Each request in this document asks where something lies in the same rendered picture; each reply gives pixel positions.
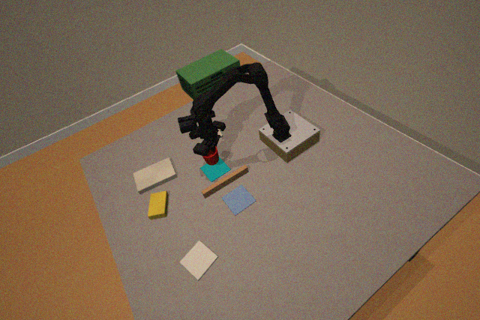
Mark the beige square tile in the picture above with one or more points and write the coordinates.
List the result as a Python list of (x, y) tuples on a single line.
[(199, 260)]

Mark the dark red cup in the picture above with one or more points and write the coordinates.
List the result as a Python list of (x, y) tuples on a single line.
[(212, 157)]

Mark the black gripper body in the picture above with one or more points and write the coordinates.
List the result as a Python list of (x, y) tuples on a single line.
[(208, 136)]

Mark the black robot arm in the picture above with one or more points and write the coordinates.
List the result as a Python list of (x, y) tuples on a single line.
[(202, 113)]

